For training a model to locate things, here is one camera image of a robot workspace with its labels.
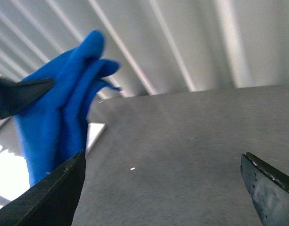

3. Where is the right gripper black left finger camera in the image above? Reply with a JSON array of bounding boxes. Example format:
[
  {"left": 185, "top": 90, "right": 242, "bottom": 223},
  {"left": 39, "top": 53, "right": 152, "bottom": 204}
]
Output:
[{"left": 0, "top": 152, "right": 85, "bottom": 226}]

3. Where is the blue microfiber cloth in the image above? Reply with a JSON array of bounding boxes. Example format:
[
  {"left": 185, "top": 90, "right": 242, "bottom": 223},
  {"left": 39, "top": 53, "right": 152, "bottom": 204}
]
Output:
[{"left": 15, "top": 31, "right": 119, "bottom": 186}]

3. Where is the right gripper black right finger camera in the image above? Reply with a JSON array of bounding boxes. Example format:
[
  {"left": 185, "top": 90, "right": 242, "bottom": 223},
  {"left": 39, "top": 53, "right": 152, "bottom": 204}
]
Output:
[{"left": 240, "top": 152, "right": 289, "bottom": 226}]

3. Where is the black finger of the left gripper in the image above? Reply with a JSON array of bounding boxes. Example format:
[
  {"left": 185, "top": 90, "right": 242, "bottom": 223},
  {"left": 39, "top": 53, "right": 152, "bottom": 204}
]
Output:
[{"left": 0, "top": 77, "right": 55, "bottom": 120}]

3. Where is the white pleated curtain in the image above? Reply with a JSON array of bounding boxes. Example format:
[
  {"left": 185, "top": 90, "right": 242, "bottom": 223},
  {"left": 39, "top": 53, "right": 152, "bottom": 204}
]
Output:
[{"left": 0, "top": 0, "right": 289, "bottom": 99}]

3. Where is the white rack base board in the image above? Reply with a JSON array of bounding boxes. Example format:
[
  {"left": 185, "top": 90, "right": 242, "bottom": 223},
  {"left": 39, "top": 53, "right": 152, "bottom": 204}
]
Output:
[{"left": 85, "top": 123, "right": 106, "bottom": 155}]

